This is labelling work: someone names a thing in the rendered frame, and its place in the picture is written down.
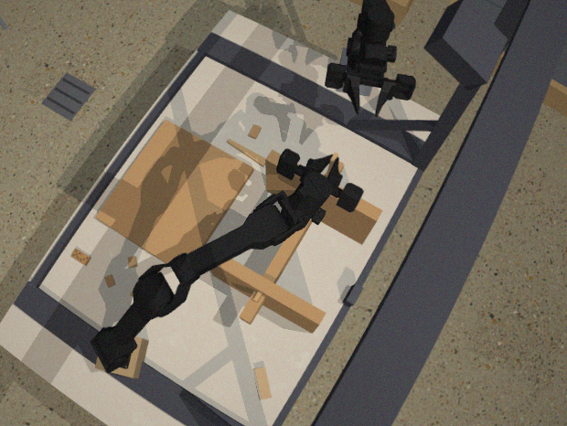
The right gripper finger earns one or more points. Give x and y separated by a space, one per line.
386 87
352 81

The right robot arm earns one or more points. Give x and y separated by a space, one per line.
376 30

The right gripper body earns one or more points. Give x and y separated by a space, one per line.
369 74

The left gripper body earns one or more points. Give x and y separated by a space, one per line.
287 167

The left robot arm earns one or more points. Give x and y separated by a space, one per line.
153 297

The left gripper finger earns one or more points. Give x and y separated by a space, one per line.
320 163
334 170

